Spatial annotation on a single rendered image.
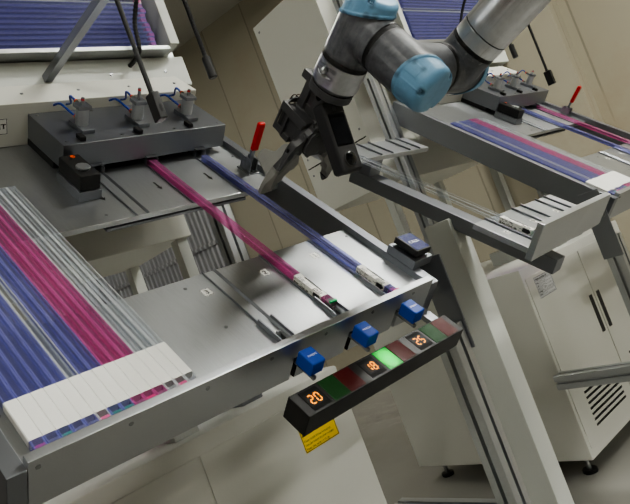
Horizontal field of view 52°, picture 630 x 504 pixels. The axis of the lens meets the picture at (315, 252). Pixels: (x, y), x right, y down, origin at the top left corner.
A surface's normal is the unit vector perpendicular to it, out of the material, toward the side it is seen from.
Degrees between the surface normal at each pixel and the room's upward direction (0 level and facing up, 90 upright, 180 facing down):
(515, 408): 90
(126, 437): 137
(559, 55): 90
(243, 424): 90
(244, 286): 47
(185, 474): 90
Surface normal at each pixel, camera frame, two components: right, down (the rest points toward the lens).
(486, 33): -0.40, 0.50
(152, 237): 0.62, -0.27
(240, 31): -0.53, 0.16
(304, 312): 0.22, -0.83
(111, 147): 0.68, 0.51
